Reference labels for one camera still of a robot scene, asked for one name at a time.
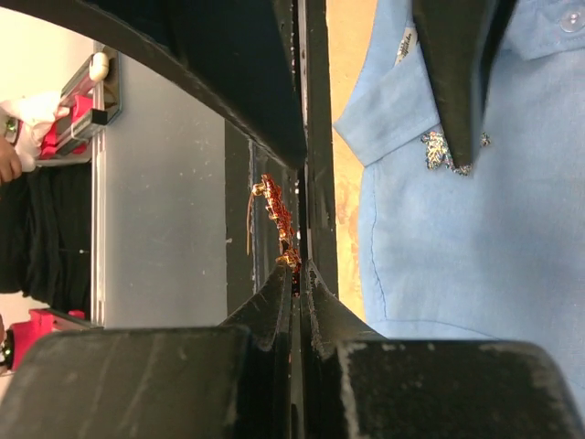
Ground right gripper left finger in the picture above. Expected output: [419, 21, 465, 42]
[1, 263, 293, 438]

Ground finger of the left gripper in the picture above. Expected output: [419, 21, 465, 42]
[412, 0, 510, 167]

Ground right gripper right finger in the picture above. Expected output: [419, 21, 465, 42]
[301, 262, 584, 438]

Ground red leaf brooch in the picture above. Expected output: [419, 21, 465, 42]
[246, 174, 302, 296]

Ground blue button shirt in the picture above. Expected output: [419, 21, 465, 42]
[332, 0, 585, 340]

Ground silver leaf brooch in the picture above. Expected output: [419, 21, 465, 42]
[420, 131, 473, 177]

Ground person in background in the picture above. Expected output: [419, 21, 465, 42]
[1, 91, 92, 313]

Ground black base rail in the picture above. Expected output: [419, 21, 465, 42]
[5, 1, 338, 328]

